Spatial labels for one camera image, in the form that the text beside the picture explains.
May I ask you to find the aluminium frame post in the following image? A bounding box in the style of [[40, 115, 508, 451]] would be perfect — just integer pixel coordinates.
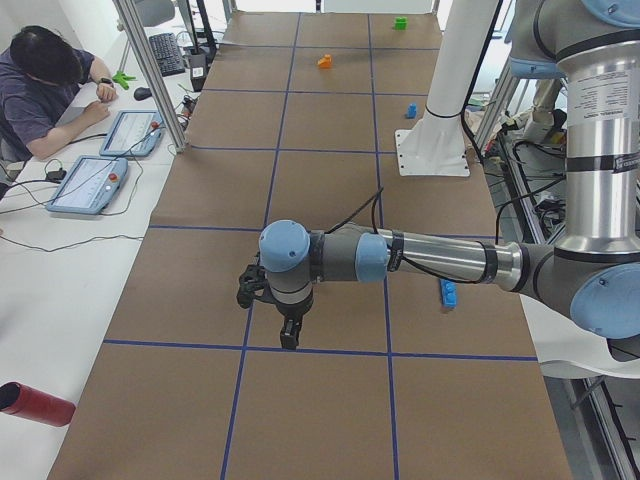
[[113, 0, 186, 153]]

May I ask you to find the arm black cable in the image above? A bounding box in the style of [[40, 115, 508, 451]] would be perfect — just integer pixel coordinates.
[[325, 186, 501, 284]]

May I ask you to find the blue double block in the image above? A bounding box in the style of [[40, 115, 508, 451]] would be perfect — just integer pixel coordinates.
[[439, 279, 458, 309]]

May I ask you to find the green plastic tool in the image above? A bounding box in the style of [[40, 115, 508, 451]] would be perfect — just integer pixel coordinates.
[[112, 70, 137, 90]]

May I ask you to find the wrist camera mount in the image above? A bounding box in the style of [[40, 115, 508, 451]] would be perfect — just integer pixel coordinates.
[[236, 264, 273, 309]]

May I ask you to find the orange trapezoid block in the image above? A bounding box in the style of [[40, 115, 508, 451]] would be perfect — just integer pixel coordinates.
[[317, 54, 333, 69]]

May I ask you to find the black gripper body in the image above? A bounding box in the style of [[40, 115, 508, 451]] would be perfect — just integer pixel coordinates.
[[276, 301, 311, 332]]

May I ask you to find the red cylinder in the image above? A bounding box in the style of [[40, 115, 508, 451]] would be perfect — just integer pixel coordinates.
[[1, 382, 76, 427]]

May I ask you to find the black computer mouse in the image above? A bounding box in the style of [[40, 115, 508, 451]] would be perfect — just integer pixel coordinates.
[[133, 87, 152, 101]]

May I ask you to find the teach pendant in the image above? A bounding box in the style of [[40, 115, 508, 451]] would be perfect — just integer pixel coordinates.
[[99, 110, 163, 157], [45, 155, 128, 215]]

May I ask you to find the small blue block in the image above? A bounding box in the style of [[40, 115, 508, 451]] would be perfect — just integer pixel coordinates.
[[405, 103, 418, 119]]

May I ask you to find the far teach pendant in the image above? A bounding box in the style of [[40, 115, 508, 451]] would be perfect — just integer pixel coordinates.
[[99, 110, 163, 157]]

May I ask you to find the black keyboard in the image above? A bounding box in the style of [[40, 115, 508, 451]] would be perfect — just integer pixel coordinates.
[[148, 33, 185, 77]]

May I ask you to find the seated person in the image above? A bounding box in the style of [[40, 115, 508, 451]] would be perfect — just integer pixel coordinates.
[[1, 25, 117, 162]]

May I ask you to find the green double block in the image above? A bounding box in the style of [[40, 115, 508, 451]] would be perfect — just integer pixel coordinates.
[[394, 16, 408, 31]]

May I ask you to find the near teach pendant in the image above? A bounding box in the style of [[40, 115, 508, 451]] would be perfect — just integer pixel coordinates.
[[45, 155, 128, 215]]

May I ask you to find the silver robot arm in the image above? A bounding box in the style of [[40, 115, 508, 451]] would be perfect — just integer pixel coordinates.
[[237, 1, 639, 350], [507, 0, 566, 80]]

